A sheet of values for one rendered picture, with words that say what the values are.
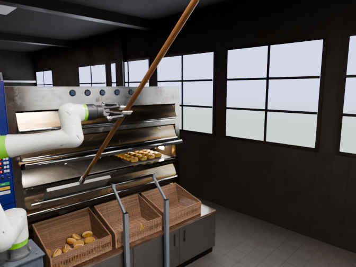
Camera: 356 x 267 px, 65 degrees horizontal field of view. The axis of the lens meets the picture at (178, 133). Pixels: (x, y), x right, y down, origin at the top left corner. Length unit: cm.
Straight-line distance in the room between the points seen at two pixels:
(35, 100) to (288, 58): 319
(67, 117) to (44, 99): 131
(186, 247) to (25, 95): 231
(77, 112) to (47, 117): 132
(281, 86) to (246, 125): 81
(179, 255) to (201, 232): 38
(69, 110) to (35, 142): 23
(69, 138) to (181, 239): 217
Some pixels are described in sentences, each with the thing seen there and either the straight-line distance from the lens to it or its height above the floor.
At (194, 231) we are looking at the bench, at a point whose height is 43.
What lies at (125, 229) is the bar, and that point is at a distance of 277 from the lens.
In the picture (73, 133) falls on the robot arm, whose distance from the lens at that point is 154.
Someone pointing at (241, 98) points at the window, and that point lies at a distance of 460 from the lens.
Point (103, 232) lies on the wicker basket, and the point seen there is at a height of 69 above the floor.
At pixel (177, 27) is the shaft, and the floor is 236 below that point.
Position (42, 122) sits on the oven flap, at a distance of 285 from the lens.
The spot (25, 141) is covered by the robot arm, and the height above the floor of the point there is 182.
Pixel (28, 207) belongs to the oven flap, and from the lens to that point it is 300.
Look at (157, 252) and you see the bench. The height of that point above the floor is 38.
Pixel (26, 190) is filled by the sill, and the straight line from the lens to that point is 294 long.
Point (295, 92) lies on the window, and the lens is 421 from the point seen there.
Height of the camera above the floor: 208
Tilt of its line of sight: 9 degrees down
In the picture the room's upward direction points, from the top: straight up
